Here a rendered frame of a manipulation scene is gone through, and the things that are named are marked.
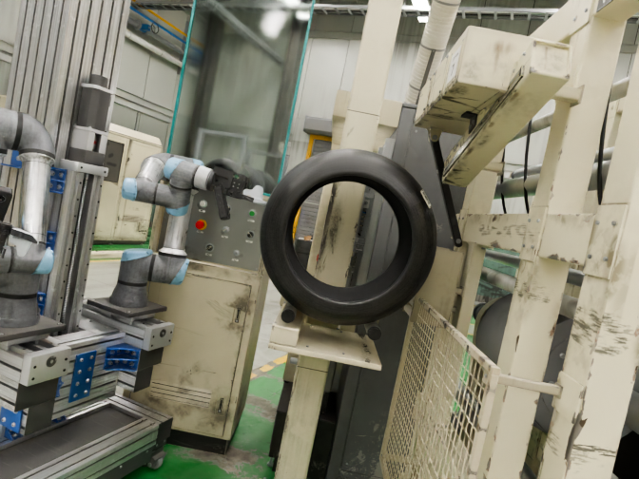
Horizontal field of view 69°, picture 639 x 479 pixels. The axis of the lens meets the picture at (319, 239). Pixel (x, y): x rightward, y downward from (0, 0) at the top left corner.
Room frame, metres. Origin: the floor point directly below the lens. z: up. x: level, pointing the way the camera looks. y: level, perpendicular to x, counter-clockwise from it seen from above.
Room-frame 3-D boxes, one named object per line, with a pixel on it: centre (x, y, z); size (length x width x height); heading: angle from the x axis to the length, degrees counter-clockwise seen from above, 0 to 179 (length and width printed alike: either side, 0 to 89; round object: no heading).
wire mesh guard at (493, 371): (1.40, -0.42, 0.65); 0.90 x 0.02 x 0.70; 179
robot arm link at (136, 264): (1.90, 0.72, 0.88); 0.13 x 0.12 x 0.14; 106
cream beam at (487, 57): (1.50, -0.39, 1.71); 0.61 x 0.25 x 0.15; 179
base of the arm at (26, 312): (1.44, 0.91, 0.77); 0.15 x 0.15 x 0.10
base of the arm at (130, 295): (1.90, 0.73, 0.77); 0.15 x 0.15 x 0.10
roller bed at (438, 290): (1.85, -0.47, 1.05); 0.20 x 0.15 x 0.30; 179
